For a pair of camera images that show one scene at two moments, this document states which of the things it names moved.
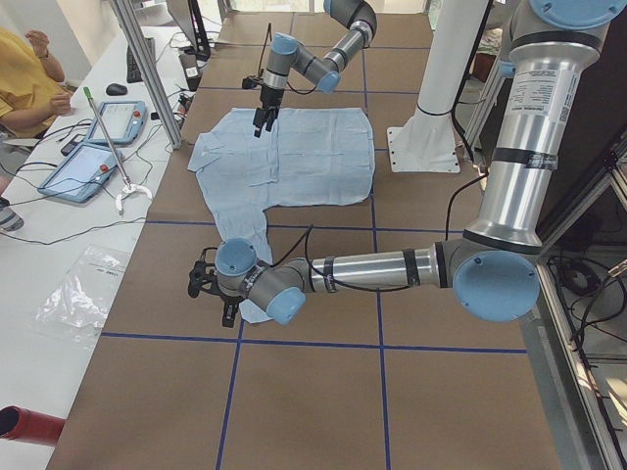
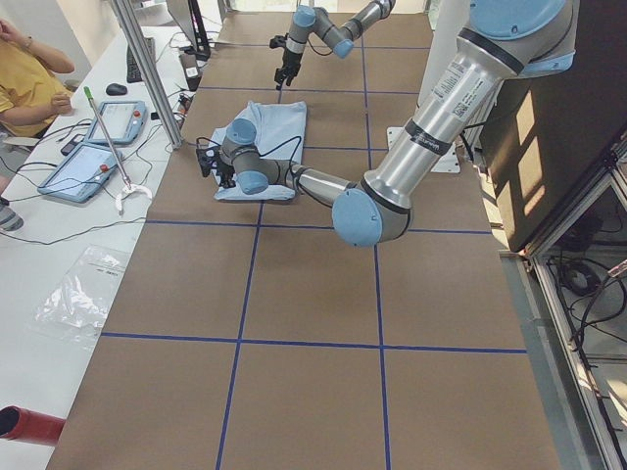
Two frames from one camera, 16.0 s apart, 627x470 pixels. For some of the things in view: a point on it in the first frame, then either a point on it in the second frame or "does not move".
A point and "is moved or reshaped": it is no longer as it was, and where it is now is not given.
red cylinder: (25, 425) does not move
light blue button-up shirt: (313, 157) is moved or reshaped
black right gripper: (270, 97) → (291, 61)
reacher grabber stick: (129, 186) does not move
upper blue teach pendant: (124, 121) does not move
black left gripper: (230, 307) → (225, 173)
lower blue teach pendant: (82, 175) does not move
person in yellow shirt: (31, 95) does not move
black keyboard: (133, 73) does not move
